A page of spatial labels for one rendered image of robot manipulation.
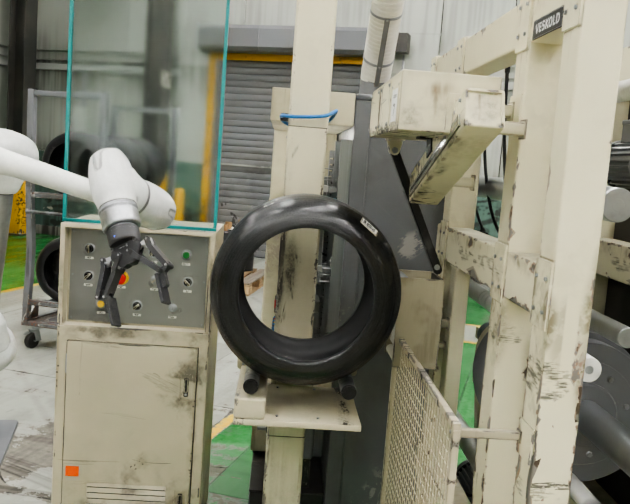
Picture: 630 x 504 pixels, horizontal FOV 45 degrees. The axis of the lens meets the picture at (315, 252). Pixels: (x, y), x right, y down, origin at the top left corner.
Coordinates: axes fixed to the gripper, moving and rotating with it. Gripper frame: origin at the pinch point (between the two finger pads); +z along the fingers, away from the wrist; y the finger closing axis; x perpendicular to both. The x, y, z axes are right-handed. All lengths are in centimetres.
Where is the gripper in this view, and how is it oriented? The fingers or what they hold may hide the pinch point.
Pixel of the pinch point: (139, 310)
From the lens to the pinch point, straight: 172.9
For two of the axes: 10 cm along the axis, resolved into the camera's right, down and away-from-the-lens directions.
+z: 2.8, 8.9, -3.6
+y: -8.7, 3.9, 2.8
